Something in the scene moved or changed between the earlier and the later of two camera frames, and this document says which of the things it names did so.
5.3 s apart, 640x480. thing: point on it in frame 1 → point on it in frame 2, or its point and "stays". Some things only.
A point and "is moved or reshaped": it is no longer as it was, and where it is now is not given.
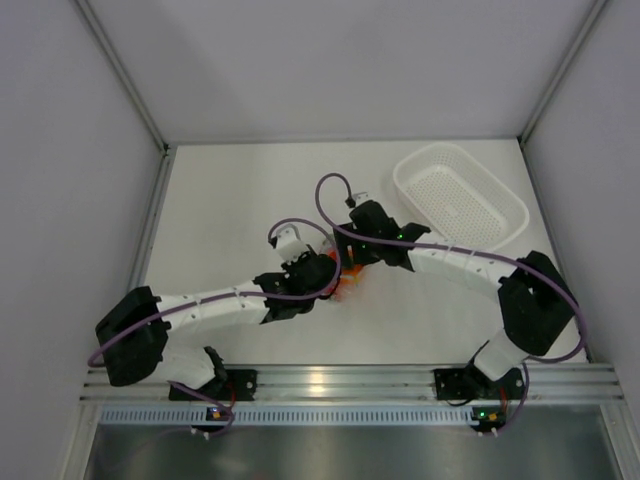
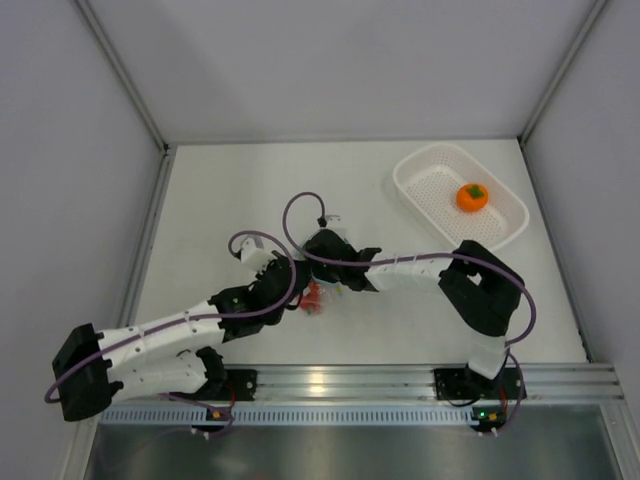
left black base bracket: x=238 y=385 stays
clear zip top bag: x=349 y=278 is moved or reshaped
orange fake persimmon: x=348 y=276 is moved or reshaped
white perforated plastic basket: x=456 y=197 stays
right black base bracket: x=469 y=383 stays
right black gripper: x=347 y=240 → x=316 y=272
